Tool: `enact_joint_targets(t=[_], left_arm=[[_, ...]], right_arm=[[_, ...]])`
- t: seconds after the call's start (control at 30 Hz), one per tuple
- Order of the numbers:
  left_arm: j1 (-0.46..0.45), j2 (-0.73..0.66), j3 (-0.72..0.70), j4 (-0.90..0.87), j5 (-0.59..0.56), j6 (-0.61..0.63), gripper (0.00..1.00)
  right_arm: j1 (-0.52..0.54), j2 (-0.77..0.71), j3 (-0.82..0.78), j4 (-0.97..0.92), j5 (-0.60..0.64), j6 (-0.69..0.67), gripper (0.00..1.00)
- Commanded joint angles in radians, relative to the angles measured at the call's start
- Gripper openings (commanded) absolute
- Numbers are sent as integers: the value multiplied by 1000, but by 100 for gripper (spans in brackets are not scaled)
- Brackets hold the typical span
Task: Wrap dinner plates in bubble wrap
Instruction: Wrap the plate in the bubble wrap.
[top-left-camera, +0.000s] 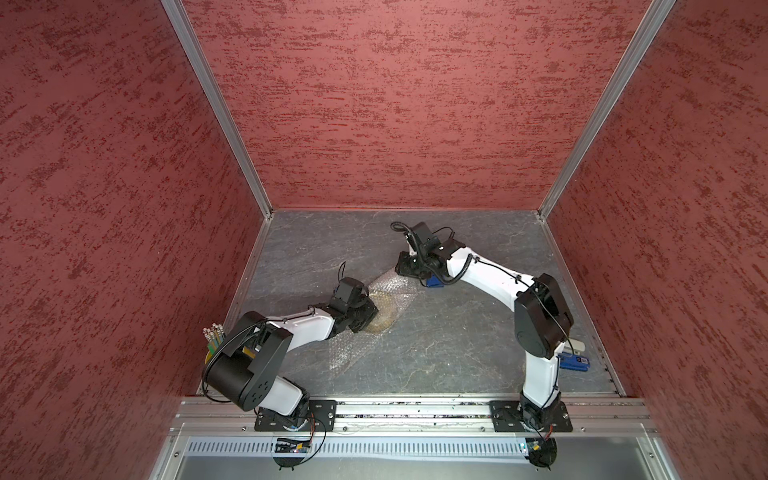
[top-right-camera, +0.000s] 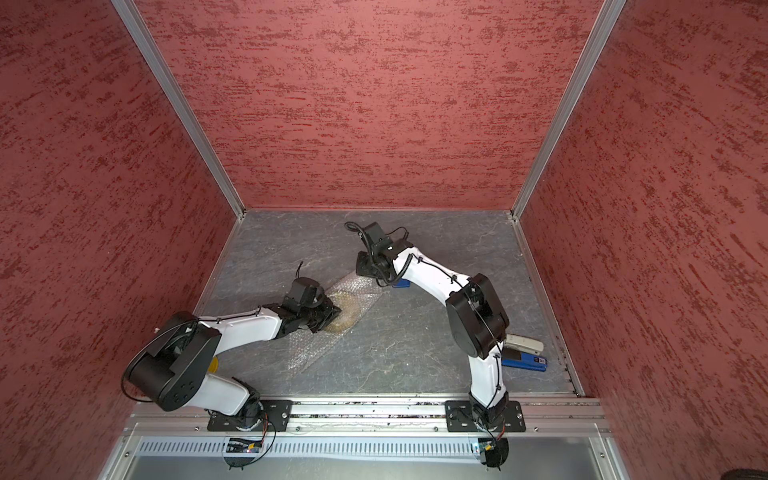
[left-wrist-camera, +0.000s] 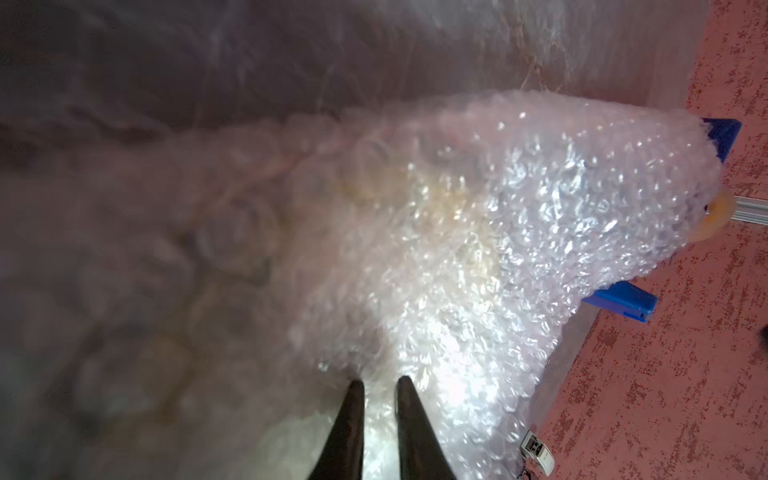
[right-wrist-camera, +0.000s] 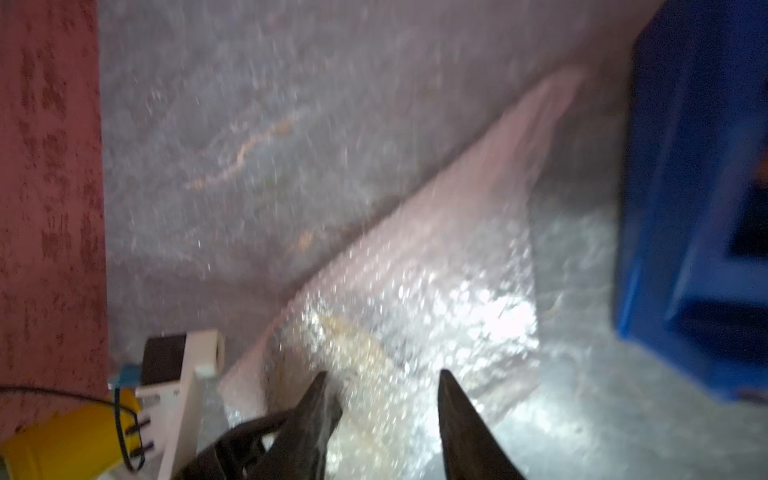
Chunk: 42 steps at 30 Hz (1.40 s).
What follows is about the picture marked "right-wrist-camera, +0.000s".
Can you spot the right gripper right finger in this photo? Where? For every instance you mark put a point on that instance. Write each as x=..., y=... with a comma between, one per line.
x=469, y=449

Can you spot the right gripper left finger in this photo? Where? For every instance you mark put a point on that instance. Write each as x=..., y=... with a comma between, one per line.
x=300, y=448

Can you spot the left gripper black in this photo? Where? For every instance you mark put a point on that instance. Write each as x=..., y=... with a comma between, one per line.
x=242, y=452

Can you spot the clear bubble wrap sheet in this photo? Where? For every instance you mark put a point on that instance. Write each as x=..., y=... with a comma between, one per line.
x=444, y=282

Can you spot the blue tape dispenser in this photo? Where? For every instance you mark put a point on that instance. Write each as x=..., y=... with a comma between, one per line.
x=691, y=281

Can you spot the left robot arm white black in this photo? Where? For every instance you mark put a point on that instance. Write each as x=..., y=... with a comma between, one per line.
x=158, y=411

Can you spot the yellow pencil cup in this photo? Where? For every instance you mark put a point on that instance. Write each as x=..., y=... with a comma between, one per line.
x=82, y=444

